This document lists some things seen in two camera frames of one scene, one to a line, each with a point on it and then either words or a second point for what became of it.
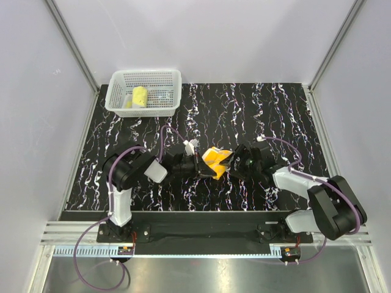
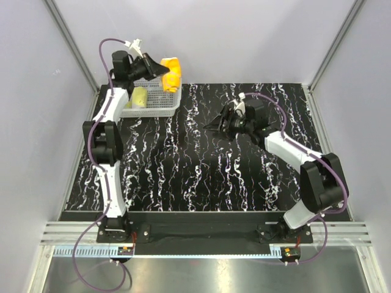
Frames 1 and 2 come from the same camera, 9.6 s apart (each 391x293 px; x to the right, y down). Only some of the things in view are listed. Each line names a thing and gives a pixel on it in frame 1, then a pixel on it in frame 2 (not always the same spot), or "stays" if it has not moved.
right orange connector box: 290,253 stays
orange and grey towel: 212,157 → 171,79
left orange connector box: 123,250 stays
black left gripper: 206,171 → 153,69
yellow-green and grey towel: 139,97 stays
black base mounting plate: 203,232 stays
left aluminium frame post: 65,28 stays
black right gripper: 242,152 → 229,115
